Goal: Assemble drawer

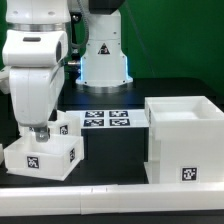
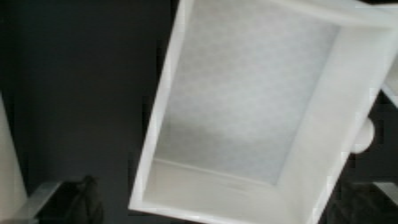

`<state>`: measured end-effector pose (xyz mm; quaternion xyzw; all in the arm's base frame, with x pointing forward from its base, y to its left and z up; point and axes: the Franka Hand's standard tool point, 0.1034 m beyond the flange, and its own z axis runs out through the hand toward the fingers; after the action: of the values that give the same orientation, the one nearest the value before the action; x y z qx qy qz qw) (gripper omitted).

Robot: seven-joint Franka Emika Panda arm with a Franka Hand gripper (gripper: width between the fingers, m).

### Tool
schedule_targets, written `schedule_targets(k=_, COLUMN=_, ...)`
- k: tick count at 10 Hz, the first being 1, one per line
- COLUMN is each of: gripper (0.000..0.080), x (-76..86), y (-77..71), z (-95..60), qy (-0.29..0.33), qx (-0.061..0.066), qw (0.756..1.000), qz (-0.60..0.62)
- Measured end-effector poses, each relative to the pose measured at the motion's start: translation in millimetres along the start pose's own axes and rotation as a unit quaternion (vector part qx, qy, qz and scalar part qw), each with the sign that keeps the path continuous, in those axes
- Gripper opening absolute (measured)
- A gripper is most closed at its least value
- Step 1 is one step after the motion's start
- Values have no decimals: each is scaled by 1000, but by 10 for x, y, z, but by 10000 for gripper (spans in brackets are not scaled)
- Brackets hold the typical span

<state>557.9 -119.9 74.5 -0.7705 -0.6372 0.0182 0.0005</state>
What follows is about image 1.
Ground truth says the white left fence block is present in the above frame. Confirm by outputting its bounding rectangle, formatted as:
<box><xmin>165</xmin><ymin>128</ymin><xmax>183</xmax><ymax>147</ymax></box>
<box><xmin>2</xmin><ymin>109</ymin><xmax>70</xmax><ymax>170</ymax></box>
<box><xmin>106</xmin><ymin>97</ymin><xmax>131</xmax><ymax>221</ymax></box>
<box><xmin>0</xmin><ymin>144</ymin><xmax>4</xmax><ymax>165</ymax></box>

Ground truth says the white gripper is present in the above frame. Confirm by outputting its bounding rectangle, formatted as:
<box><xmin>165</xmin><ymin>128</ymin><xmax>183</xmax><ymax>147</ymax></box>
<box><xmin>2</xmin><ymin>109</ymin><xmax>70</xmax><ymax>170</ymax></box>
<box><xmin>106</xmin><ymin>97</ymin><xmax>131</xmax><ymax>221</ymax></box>
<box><xmin>9</xmin><ymin>66</ymin><xmax>65</xmax><ymax>142</ymax></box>

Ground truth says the white drawer cabinet box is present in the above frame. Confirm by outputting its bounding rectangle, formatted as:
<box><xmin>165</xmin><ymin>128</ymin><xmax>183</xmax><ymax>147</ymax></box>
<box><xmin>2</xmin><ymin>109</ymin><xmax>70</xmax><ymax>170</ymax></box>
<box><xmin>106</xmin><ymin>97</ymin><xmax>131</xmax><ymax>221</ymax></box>
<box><xmin>145</xmin><ymin>96</ymin><xmax>224</xmax><ymax>184</ymax></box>

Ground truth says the white open drawer tray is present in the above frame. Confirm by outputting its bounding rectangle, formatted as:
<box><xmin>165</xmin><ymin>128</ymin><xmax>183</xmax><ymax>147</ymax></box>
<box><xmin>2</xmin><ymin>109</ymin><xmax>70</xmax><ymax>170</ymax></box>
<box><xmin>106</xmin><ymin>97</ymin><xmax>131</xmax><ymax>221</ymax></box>
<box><xmin>18</xmin><ymin>110</ymin><xmax>81</xmax><ymax>137</ymax></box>

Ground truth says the white front fence rail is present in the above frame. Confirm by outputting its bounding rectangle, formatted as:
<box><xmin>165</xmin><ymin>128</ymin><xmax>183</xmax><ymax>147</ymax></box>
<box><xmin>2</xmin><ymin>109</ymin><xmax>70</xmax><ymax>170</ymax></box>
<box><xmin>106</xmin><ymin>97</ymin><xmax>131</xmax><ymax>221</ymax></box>
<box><xmin>0</xmin><ymin>182</ymin><xmax>224</xmax><ymax>217</ymax></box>

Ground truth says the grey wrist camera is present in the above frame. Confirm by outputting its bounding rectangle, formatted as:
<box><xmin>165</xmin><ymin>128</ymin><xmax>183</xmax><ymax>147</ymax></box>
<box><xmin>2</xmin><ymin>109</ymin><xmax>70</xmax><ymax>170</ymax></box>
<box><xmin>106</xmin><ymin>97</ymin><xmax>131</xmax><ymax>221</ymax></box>
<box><xmin>0</xmin><ymin>66</ymin><xmax>11</xmax><ymax>94</ymax></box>

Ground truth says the marker sheet on table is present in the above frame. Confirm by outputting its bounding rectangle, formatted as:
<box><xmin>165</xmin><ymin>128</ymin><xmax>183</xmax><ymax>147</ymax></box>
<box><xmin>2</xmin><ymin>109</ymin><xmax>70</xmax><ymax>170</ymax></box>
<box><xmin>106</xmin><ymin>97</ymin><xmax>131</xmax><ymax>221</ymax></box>
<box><xmin>68</xmin><ymin>109</ymin><xmax>148</xmax><ymax>129</ymax></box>

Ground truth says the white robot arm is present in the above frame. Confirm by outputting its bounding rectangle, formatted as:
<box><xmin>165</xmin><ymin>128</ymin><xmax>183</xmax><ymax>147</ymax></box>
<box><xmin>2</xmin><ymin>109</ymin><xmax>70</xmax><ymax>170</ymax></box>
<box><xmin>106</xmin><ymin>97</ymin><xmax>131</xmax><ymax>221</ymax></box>
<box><xmin>0</xmin><ymin>0</ymin><xmax>133</xmax><ymax>142</ymax></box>

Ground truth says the black camera stand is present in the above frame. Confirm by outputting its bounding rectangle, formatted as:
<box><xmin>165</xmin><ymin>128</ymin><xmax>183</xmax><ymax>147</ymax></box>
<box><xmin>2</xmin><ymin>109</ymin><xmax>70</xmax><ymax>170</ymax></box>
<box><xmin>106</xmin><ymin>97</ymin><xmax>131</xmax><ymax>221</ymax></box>
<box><xmin>69</xmin><ymin>13</ymin><xmax>82</xmax><ymax>80</ymax></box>

